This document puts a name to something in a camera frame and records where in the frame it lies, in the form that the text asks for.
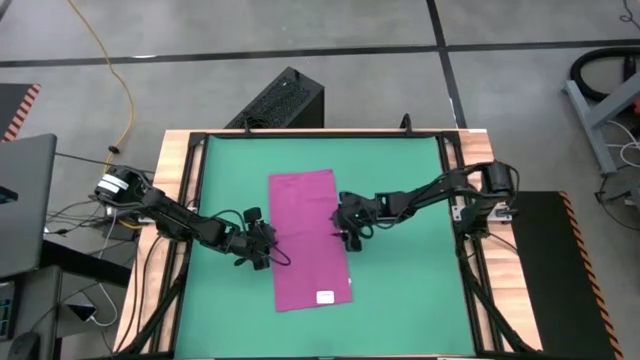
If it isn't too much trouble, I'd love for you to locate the smartphone with white charger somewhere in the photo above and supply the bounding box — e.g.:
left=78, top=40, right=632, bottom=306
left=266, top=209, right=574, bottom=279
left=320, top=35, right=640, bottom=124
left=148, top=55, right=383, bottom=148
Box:
left=67, top=302, right=99, bottom=325

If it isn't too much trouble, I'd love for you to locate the grey metal stand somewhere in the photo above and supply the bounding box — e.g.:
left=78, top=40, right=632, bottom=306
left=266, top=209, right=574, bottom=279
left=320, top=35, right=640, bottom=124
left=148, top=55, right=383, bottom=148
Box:
left=562, top=69, right=640, bottom=175

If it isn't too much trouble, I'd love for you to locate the large black hazard-edged mat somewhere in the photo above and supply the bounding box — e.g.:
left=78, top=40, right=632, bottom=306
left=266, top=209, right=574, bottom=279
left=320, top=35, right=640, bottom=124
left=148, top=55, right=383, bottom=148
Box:
left=510, top=190, right=625, bottom=360

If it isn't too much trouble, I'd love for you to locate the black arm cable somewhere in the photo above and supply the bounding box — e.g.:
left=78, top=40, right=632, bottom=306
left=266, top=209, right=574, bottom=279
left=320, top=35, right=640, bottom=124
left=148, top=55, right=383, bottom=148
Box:
left=212, top=208, right=293, bottom=267
left=355, top=219, right=376, bottom=241

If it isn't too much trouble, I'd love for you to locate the green table mat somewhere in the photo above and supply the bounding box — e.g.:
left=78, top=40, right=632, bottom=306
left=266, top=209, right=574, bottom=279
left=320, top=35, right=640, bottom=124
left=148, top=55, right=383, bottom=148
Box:
left=174, top=134, right=475, bottom=359

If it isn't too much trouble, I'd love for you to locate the yellow cable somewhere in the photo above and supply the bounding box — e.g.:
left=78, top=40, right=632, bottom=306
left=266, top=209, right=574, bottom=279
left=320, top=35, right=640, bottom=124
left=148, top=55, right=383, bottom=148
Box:
left=66, top=0, right=136, bottom=154

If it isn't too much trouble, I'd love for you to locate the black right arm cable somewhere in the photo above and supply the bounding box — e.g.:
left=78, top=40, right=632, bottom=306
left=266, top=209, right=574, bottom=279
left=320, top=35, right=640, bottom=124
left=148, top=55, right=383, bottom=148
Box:
left=355, top=219, right=376, bottom=241

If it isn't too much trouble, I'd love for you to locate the grey laptop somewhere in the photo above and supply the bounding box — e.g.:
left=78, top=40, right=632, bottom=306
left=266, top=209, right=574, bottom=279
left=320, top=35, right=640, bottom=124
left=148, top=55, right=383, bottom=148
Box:
left=0, top=133, right=58, bottom=279

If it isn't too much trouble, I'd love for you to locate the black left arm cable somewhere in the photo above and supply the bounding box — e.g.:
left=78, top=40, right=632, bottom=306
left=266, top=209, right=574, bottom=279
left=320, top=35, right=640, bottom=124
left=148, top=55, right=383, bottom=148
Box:
left=212, top=208, right=293, bottom=267

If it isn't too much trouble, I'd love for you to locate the black computer mouse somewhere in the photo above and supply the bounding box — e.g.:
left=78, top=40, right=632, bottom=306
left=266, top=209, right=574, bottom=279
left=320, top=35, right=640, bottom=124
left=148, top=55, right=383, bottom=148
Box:
left=7, top=331, right=42, bottom=360

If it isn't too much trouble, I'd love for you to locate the black hose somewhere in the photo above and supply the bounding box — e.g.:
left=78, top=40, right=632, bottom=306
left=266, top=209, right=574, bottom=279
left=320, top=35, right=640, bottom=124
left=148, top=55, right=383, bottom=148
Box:
left=569, top=46, right=640, bottom=103

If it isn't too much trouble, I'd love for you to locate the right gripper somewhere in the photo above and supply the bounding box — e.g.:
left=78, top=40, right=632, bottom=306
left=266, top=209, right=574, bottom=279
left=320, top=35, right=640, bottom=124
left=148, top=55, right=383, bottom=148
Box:
left=329, top=192, right=385, bottom=253

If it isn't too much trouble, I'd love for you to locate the small black hazard-edged mat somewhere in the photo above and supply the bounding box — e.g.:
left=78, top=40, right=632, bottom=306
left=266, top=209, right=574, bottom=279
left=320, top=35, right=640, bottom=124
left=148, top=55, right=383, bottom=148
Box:
left=0, top=83, right=42, bottom=144

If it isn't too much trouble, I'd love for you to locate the grey desk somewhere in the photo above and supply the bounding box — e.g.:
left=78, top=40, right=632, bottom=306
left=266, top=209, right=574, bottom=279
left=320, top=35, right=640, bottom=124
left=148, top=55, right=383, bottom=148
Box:
left=0, top=264, right=64, bottom=360

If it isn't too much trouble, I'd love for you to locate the black table frame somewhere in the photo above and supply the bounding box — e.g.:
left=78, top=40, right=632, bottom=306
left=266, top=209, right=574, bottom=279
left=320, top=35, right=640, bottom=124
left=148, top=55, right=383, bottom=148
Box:
left=117, top=127, right=539, bottom=360

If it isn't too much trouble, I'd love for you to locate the black computer tower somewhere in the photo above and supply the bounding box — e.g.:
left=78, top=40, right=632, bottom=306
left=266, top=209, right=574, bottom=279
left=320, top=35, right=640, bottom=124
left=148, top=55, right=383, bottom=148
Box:
left=224, top=66, right=325, bottom=130

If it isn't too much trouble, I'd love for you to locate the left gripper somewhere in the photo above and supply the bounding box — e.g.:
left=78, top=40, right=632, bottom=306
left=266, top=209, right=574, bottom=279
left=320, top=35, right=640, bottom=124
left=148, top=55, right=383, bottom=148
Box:
left=225, top=206, right=279, bottom=272

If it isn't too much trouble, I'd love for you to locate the pink towel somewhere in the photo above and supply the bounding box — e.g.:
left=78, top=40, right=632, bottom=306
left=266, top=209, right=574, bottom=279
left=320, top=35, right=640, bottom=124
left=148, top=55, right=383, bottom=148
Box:
left=268, top=168, right=354, bottom=314

